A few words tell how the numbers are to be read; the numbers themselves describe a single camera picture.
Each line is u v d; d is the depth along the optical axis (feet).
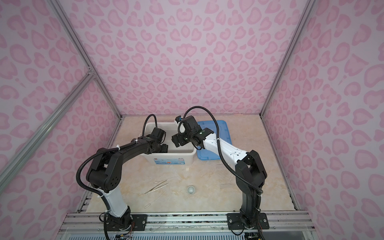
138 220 2.41
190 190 2.71
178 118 2.46
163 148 2.87
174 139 2.51
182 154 2.58
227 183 2.76
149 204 2.59
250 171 1.54
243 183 1.38
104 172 1.61
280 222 2.42
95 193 1.66
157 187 2.77
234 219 2.42
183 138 2.46
